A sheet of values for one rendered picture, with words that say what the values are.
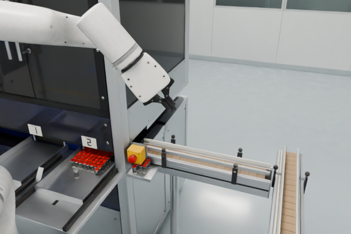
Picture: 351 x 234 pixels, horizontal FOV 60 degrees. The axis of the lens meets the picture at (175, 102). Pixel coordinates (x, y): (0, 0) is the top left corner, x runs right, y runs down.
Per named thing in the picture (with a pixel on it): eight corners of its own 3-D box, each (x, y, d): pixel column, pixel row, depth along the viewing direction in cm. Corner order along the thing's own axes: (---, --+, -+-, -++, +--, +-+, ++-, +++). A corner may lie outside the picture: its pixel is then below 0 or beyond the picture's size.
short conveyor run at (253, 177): (134, 168, 161) (132, 143, 154) (147, 152, 174) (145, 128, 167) (268, 200, 140) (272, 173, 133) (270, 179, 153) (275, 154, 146)
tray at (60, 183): (80, 151, 168) (80, 146, 167) (122, 161, 160) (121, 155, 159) (35, 191, 140) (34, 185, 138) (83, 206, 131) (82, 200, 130)
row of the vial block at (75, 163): (73, 165, 157) (72, 158, 155) (103, 172, 152) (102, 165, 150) (70, 167, 155) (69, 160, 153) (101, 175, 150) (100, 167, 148)
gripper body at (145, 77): (114, 74, 76) (143, 106, 80) (144, 48, 75) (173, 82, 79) (115, 69, 83) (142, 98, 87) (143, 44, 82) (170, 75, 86)
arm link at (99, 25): (110, 62, 83) (113, 65, 74) (74, 24, 79) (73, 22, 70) (133, 42, 83) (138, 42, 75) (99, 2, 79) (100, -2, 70)
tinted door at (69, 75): (36, 97, 154) (9, -29, 128) (110, 110, 140) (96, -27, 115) (35, 97, 153) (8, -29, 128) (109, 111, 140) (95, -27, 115)
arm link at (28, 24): (1, 39, 80) (117, 53, 89) (-20, 38, 65) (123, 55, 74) (2, 4, 79) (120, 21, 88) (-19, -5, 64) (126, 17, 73)
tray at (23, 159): (32, 140, 179) (31, 135, 177) (69, 149, 171) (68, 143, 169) (-19, 175, 150) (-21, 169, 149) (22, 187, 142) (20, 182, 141)
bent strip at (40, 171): (41, 176, 149) (38, 166, 147) (46, 177, 149) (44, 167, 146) (19, 195, 138) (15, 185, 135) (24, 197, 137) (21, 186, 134)
